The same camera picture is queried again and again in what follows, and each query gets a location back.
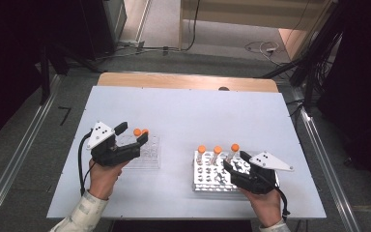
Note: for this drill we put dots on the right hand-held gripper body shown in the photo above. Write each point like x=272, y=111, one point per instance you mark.
x=257, y=182

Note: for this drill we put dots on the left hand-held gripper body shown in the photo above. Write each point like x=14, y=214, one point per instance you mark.
x=109, y=154

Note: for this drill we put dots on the orange-capped test tube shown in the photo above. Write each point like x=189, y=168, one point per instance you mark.
x=137, y=131
x=201, y=149
x=217, y=150
x=234, y=147
x=145, y=131

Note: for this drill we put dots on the clear acrylic test tube rack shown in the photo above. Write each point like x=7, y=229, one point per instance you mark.
x=151, y=154

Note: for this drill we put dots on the white metal test tube rack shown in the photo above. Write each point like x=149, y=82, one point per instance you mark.
x=209, y=177

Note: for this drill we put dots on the person's right hand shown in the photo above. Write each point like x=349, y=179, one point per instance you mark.
x=267, y=206

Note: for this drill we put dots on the person's left hand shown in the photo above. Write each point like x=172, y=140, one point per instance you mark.
x=101, y=180

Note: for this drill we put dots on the wooden table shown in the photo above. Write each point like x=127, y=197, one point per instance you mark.
x=174, y=82

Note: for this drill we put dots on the dark round table cap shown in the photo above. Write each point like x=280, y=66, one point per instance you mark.
x=223, y=88

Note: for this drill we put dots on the black metal stand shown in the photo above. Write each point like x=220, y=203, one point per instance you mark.
x=45, y=80
x=309, y=90

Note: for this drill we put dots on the black cabinet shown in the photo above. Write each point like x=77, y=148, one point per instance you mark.
x=87, y=25

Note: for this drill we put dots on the black curtain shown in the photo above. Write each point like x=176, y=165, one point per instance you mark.
x=6, y=64
x=367, y=96

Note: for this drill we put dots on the beige wooden furniture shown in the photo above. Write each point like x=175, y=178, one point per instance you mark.
x=254, y=13

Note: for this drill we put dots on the metal floor rail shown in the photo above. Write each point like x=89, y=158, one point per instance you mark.
x=322, y=154
x=16, y=151

